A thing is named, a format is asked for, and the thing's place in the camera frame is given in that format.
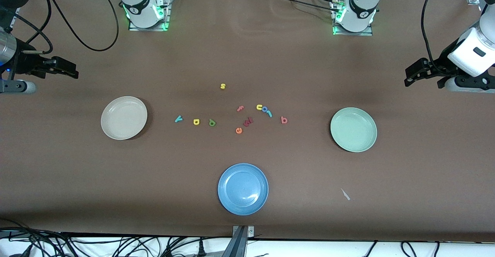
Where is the brown table cover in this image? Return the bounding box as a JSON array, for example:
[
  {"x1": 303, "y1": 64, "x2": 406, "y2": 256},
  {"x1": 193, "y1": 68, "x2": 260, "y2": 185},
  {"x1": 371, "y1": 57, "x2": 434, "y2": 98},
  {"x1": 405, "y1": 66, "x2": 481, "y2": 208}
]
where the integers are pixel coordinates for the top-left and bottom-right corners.
[{"x1": 0, "y1": 0, "x2": 495, "y2": 243}]

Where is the tangled black cable bundle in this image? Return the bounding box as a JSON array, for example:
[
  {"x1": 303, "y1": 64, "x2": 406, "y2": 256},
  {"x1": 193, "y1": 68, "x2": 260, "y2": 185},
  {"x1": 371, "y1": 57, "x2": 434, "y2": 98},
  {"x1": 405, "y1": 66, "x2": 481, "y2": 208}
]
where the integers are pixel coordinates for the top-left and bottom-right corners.
[{"x1": 0, "y1": 218, "x2": 232, "y2": 257}]

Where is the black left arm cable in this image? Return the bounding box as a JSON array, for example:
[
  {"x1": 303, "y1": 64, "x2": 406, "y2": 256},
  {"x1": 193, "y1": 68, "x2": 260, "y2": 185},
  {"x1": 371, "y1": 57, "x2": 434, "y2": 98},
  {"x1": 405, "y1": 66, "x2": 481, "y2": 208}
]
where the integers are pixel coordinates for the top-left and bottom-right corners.
[{"x1": 422, "y1": 0, "x2": 443, "y2": 74}]

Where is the pale green round plate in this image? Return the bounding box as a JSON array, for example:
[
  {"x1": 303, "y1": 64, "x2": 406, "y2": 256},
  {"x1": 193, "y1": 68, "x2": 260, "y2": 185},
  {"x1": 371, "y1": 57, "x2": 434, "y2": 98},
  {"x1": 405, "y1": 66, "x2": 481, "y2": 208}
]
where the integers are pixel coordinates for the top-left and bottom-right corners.
[{"x1": 330, "y1": 107, "x2": 378, "y2": 153}]

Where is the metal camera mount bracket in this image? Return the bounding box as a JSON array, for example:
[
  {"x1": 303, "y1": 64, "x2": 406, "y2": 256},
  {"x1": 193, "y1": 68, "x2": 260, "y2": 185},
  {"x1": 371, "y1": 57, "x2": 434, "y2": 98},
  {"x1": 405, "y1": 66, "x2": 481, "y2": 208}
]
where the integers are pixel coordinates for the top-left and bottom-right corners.
[{"x1": 231, "y1": 225, "x2": 256, "y2": 257}]

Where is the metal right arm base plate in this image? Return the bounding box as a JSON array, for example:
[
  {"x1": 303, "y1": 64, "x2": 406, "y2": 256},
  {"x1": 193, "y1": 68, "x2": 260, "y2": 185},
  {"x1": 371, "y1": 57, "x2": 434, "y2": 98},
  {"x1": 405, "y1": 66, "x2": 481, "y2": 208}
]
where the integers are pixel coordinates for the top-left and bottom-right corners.
[{"x1": 128, "y1": 0, "x2": 171, "y2": 31}]

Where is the beige round plate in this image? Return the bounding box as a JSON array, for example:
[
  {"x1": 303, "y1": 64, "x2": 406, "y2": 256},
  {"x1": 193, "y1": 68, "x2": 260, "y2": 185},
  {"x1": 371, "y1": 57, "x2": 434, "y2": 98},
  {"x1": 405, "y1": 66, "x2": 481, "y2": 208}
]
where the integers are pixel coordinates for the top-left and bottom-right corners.
[{"x1": 101, "y1": 96, "x2": 148, "y2": 140}]

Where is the long black table cable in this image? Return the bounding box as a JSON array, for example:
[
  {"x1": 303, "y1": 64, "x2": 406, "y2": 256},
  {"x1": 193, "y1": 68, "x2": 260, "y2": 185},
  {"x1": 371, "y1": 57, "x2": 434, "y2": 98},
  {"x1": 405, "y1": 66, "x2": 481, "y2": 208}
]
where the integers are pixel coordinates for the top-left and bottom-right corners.
[{"x1": 275, "y1": 0, "x2": 338, "y2": 12}]

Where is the blue round plate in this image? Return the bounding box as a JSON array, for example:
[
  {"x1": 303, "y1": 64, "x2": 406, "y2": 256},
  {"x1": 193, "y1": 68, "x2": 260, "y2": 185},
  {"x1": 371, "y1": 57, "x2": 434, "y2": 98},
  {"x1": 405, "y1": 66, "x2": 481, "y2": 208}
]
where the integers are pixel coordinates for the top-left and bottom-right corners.
[{"x1": 217, "y1": 163, "x2": 269, "y2": 216}]

